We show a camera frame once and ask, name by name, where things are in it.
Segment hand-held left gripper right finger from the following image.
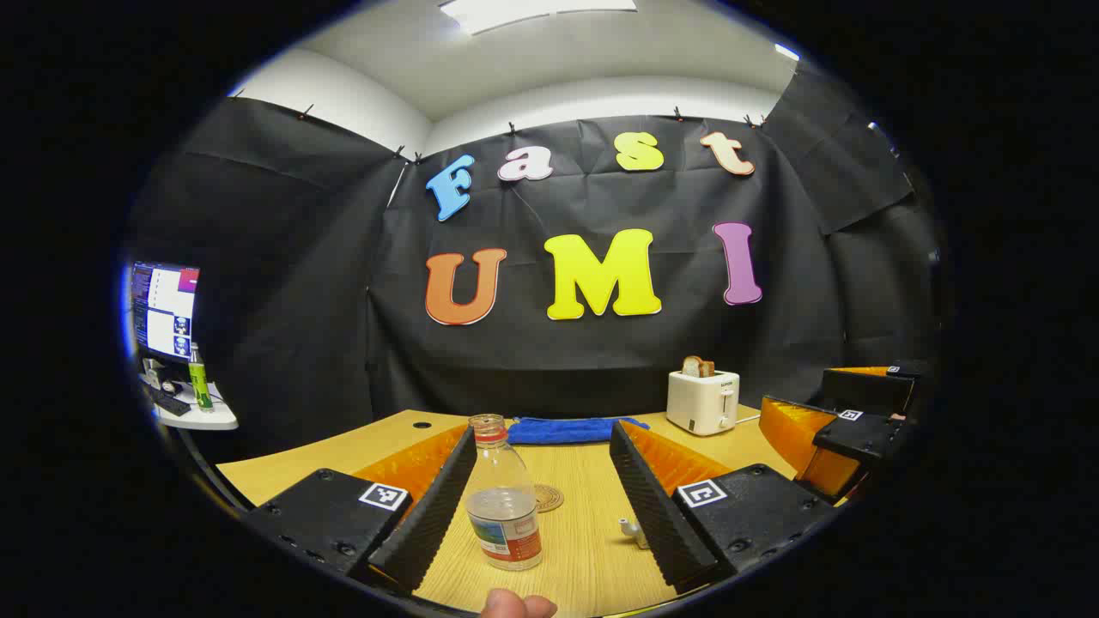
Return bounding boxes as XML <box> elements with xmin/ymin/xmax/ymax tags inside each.
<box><xmin>609</xmin><ymin>419</ymin><xmax>835</xmax><ymax>595</ymax></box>

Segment computer monitor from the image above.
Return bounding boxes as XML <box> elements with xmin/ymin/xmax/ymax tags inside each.
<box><xmin>129</xmin><ymin>261</ymin><xmax>201</xmax><ymax>361</ymax></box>

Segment green drink bottle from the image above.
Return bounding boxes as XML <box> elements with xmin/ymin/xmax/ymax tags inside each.
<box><xmin>188</xmin><ymin>342</ymin><xmax>214</xmax><ymax>413</ymax></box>

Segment clear plastic water bottle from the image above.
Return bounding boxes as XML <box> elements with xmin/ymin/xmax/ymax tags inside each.
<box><xmin>464</xmin><ymin>414</ymin><xmax>543</xmax><ymax>572</ymax></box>

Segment white toaster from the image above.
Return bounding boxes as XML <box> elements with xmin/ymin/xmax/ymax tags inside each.
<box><xmin>666</xmin><ymin>369</ymin><xmax>741</xmax><ymax>437</ymax></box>

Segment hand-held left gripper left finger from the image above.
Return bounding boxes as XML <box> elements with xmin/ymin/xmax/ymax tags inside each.
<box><xmin>243</xmin><ymin>423</ymin><xmax>478</xmax><ymax>595</ymax></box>

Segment black backdrop cloth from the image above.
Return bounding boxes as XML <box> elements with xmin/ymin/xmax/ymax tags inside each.
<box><xmin>129</xmin><ymin>60</ymin><xmax>945</xmax><ymax>464</ymax></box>

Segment white side table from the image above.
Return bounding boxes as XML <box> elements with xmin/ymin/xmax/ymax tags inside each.
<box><xmin>142</xmin><ymin>378</ymin><xmax>250</xmax><ymax>514</ymax></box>

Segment blue towel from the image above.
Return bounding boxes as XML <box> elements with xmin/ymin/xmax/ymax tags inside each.
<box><xmin>507</xmin><ymin>416</ymin><xmax>651</xmax><ymax>445</ymax></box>

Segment black keyboard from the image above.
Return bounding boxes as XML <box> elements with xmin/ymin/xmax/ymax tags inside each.
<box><xmin>144</xmin><ymin>385</ymin><xmax>191</xmax><ymax>418</ymax></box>

